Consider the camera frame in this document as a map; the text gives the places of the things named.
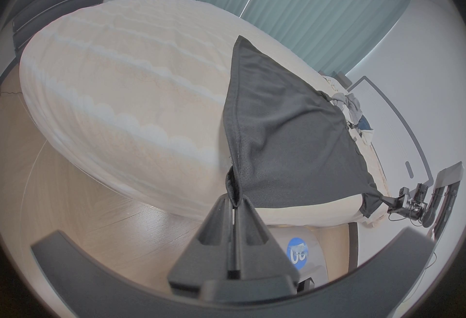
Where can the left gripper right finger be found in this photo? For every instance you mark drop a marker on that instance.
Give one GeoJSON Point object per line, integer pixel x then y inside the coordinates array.
{"type": "Point", "coordinates": [258, 251]}

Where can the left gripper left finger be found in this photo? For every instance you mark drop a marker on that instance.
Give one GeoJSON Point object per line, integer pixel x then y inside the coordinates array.
{"type": "Point", "coordinates": [211, 251]}

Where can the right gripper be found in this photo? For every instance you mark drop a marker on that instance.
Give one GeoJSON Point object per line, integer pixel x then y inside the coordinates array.
{"type": "Point", "coordinates": [403, 200]}

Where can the black T-shirt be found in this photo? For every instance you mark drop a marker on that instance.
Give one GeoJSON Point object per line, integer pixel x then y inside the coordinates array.
{"type": "Point", "coordinates": [284, 127]}

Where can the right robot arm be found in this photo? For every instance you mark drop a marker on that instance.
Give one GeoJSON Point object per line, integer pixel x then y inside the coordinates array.
{"type": "Point", "coordinates": [449, 174]}

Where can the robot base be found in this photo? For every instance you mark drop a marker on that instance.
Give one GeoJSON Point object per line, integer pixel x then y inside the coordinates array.
{"type": "Point", "coordinates": [298, 251]}

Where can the white garment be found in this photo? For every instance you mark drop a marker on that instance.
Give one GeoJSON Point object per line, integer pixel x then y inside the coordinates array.
{"type": "Point", "coordinates": [367, 136]}

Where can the dark blue garment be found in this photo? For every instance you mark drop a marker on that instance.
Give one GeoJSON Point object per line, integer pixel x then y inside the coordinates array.
{"type": "Point", "coordinates": [365, 124]}

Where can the black shiny garment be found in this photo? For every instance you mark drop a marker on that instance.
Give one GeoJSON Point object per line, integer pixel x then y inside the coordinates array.
{"type": "Point", "coordinates": [351, 124]}

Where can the grey garment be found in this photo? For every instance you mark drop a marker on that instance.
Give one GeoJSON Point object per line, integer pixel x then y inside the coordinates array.
{"type": "Point", "coordinates": [349, 102]}

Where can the grey bedside table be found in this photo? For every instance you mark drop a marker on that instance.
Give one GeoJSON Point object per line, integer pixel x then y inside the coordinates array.
{"type": "Point", "coordinates": [344, 79]}

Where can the white printed pillow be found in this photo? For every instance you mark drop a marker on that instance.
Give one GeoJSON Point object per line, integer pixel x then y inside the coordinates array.
{"type": "Point", "coordinates": [329, 83]}

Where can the bed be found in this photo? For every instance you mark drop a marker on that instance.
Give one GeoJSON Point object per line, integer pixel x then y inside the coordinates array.
{"type": "Point", "coordinates": [109, 72]}

